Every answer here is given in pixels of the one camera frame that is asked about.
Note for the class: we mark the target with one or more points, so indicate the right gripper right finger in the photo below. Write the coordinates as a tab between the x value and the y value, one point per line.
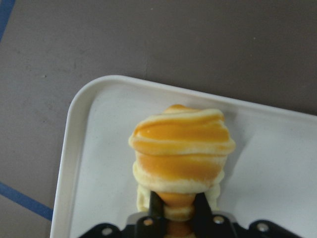
207	224

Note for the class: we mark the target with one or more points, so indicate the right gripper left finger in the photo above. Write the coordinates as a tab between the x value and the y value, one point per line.
150	224

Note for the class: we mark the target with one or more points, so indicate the striped orange bread roll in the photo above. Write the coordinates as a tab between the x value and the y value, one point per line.
180	153

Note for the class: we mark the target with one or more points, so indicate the white rectangular tray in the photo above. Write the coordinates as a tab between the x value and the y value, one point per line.
272	174

